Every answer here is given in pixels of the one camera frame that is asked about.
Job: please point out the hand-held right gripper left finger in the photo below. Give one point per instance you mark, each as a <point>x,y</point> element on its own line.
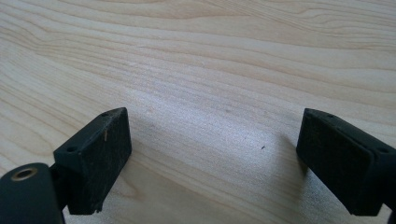
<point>93,168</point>

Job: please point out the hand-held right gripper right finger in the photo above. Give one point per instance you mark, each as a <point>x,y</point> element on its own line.
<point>342,165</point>

